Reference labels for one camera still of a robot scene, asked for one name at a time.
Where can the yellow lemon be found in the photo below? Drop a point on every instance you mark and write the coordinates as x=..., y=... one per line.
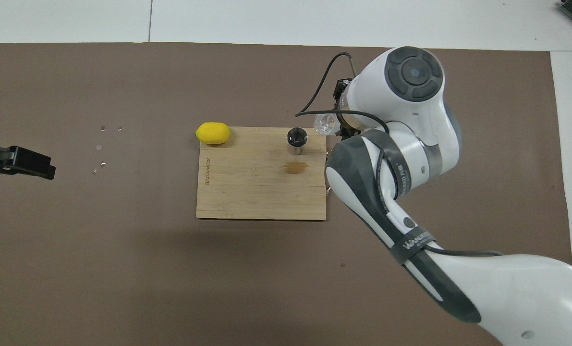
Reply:
x=212, y=133

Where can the steel jigger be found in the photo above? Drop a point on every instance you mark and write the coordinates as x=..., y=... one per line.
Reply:
x=296, y=146

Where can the brown table mat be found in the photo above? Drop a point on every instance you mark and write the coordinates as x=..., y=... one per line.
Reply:
x=170, y=288

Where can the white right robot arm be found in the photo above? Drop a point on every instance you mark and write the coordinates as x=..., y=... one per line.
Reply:
x=506, y=293

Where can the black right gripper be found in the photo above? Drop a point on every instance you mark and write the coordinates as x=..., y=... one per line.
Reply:
x=342, y=88

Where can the bamboo cutting board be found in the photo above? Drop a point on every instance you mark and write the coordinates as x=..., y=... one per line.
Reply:
x=257, y=192

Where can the clear plastic cup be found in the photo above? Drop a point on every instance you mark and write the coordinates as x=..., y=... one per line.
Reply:
x=326, y=124

